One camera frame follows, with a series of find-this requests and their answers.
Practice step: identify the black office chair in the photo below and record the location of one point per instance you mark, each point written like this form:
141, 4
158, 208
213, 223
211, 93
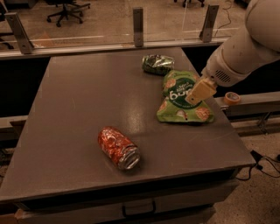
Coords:
70, 8

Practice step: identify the metal guard rail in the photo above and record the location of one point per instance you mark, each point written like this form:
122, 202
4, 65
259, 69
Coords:
86, 49

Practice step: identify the brown tape roll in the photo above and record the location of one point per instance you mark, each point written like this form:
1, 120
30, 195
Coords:
232, 98

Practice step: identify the black drawer handle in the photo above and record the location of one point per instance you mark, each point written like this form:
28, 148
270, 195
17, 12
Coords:
138, 208

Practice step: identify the metal bracket post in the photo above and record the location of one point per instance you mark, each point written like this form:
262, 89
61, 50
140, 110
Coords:
138, 26
23, 42
208, 26

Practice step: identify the green rice chip bag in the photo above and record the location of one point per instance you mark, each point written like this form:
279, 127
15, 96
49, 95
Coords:
175, 108

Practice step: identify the crushed green can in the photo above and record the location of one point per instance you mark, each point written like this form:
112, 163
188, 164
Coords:
157, 64

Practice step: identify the right metal bracket post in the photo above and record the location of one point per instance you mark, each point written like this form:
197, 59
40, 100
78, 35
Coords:
208, 26

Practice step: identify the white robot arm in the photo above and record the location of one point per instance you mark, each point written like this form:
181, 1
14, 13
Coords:
255, 44

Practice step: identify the crushed red can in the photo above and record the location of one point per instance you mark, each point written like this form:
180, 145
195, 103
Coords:
124, 154

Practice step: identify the middle metal bracket post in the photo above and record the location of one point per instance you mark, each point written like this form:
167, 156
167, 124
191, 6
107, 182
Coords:
138, 26

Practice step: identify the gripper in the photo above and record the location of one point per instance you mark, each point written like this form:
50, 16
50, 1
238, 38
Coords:
224, 67

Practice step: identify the left metal bracket post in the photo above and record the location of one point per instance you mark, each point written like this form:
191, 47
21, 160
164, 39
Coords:
23, 42

